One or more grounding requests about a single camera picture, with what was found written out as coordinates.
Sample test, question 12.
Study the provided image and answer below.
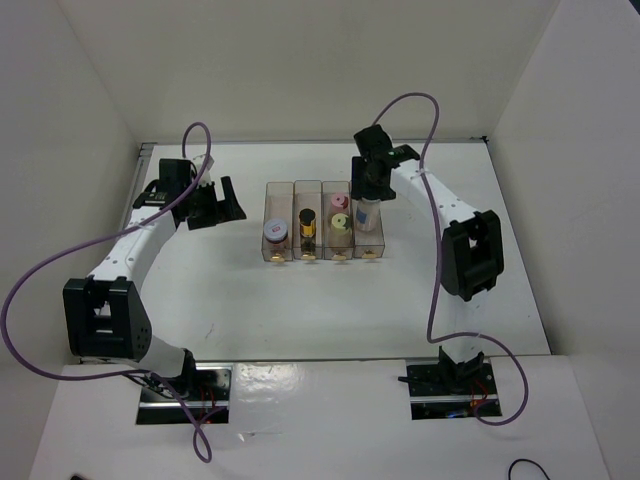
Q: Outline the black cap gold bottle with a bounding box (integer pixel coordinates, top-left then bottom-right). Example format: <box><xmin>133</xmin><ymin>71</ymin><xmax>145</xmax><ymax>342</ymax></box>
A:
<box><xmin>298</xmin><ymin>208</ymin><xmax>316</xmax><ymax>256</ymax></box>

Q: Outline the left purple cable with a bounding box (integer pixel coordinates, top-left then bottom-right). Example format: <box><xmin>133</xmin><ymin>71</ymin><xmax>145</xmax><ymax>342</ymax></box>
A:
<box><xmin>2</xmin><ymin>122</ymin><xmax>214</xmax><ymax>461</ymax></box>

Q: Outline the black cable loop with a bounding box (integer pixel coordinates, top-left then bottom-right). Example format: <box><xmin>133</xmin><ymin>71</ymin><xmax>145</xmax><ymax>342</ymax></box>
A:
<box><xmin>508</xmin><ymin>458</ymin><xmax>551</xmax><ymax>480</ymax></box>

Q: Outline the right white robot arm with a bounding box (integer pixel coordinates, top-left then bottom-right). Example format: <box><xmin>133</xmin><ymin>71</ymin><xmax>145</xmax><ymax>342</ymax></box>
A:
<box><xmin>351</xmin><ymin>125</ymin><xmax>504</xmax><ymax>393</ymax></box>

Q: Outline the pink lid spice bottle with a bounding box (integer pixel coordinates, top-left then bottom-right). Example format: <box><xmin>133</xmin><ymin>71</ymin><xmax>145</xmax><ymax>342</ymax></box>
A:
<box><xmin>329</xmin><ymin>192</ymin><xmax>350</xmax><ymax>214</ymax></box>

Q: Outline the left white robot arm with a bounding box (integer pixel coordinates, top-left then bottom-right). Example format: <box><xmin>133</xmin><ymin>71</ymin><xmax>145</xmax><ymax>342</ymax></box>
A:
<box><xmin>62</xmin><ymin>155</ymin><xmax>246</xmax><ymax>400</ymax></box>

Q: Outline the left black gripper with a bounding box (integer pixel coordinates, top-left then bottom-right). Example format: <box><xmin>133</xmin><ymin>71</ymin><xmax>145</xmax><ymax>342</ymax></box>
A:
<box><xmin>182</xmin><ymin>176</ymin><xmax>245</xmax><ymax>230</ymax></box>

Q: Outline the silver lid blue label jar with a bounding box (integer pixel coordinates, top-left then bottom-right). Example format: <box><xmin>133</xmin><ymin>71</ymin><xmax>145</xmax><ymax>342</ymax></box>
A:
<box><xmin>355</xmin><ymin>197</ymin><xmax>381</xmax><ymax>232</ymax></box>

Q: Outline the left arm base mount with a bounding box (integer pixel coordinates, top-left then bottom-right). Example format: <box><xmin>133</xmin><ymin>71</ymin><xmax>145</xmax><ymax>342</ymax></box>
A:
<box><xmin>131</xmin><ymin>362</ymin><xmax>233</xmax><ymax>426</ymax></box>

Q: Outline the red label spice jar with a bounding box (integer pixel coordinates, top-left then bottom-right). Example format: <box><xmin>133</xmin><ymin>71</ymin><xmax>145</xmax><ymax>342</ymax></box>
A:
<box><xmin>263</xmin><ymin>218</ymin><xmax>289</xmax><ymax>251</ymax></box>

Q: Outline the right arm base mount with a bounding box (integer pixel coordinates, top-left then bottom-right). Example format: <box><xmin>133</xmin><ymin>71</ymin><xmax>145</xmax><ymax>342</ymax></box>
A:
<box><xmin>398</xmin><ymin>359</ymin><xmax>502</xmax><ymax>421</ymax></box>

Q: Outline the yellow lid spice bottle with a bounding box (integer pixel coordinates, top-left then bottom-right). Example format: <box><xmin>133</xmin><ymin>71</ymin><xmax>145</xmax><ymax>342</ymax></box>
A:
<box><xmin>328</xmin><ymin>213</ymin><xmax>352</xmax><ymax>249</ymax></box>

